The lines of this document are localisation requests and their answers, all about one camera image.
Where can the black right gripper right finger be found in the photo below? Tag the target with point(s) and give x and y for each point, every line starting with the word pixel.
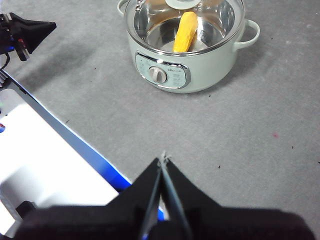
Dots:
pixel 230 225

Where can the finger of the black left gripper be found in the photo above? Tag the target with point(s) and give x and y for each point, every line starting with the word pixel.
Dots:
pixel 35 31

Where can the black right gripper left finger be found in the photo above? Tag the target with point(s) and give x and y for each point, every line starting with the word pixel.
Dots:
pixel 105 222

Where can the yellow corn cob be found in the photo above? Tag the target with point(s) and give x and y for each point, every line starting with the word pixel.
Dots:
pixel 185 32

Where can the glass lid with green knob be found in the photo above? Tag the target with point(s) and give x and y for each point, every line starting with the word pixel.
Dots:
pixel 225 15

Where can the pale green electric pot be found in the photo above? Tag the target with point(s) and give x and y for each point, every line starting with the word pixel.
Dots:
pixel 215 67

